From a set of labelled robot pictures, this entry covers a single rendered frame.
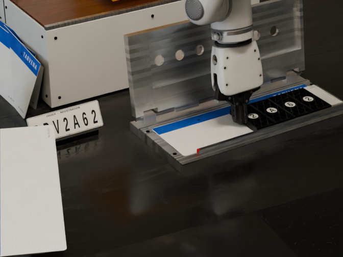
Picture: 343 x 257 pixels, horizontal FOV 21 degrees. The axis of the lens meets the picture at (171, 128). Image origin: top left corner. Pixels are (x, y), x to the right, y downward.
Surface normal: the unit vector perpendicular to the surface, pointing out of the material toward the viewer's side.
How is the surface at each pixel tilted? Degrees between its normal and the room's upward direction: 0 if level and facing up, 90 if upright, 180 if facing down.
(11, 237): 0
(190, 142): 0
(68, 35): 90
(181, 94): 81
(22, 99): 69
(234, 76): 77
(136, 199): 0
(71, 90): 90
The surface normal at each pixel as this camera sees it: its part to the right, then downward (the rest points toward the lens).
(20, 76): -0.83, -0.11
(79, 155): 0.00, -0.88
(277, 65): 0.51, 0.27
